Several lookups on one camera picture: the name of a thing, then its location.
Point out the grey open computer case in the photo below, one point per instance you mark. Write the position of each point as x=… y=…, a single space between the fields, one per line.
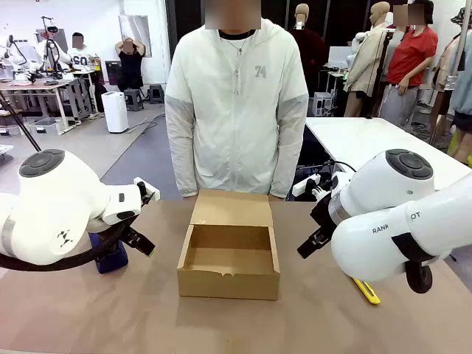
x=322 y=104

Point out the grey plastic stool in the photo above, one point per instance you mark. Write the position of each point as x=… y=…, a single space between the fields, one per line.
x=134 y=99
x=156 y=94

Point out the mannequin in beige coat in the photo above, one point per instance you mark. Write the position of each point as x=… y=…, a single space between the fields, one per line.
x=368 y=62

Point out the white air purifier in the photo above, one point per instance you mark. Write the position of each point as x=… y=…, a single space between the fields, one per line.
x=115 y=112

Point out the white power strip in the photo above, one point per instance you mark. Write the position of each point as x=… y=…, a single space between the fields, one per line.
x=306 y=184

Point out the yellow utility knife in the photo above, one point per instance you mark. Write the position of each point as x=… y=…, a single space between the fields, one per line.
x=367 y=291

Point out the white monitor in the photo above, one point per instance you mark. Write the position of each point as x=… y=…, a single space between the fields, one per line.
x=338 y=58

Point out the grey storage bin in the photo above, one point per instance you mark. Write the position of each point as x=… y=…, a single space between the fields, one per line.
x=46 y=127

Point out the person in white jacket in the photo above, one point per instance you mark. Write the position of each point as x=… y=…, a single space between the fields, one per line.
x=236 y=110

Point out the white table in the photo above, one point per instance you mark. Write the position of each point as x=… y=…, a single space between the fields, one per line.
x=354 y=140

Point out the grey work desk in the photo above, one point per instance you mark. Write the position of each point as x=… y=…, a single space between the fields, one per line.
x=44 y=85

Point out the seated person in white shirt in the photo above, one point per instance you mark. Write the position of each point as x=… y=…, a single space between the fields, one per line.
x=81 y=55

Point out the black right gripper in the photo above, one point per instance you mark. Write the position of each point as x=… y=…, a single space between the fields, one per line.
x=322 y=214

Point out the navy blue pencil case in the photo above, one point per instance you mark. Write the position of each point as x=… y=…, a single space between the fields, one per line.
x=110 y=258

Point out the mannequin in dark red garment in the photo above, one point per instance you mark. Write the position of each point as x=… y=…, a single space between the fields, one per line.
x=309 y=48

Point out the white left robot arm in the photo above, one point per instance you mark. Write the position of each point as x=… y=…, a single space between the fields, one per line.
x=48 y=206

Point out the silver wall panel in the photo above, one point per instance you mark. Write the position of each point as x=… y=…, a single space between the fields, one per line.
x=135 y=35

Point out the black tripod leg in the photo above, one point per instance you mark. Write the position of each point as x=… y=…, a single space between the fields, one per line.
x=22 y=127

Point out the person in black top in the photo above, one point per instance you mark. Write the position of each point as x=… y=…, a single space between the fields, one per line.
x=130 y=62

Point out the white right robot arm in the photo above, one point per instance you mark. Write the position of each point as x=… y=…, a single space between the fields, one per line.
x=391 y=206

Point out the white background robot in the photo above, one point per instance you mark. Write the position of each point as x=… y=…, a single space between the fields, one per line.
x=51 y=48

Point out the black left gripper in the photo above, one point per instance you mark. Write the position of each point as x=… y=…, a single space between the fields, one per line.
x=127 y=236

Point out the brown cardboard box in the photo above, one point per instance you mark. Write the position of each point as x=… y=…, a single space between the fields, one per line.
x=228 y=258

